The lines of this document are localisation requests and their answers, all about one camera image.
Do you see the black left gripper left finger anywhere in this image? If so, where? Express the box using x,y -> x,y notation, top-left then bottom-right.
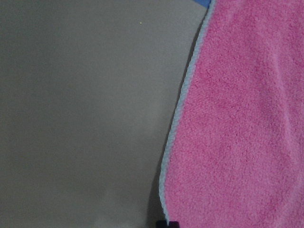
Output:
155,220 -> 168,228

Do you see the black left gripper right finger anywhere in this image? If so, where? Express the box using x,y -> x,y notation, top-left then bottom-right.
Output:
168,221 -> 180,228

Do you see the pink towel with grey hem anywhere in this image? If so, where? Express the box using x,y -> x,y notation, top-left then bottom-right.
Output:
159,0 -> 304,228

